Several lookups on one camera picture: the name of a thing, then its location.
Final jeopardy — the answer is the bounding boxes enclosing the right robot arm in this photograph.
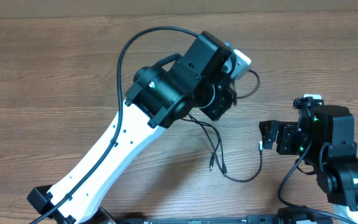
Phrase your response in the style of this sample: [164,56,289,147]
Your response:
[259,98,358,223]

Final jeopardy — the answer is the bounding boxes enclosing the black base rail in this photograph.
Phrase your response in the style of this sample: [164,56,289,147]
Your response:
[110,205,335,224]

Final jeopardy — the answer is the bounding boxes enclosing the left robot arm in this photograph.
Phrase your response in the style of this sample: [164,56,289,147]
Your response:
[27,32,251,223]

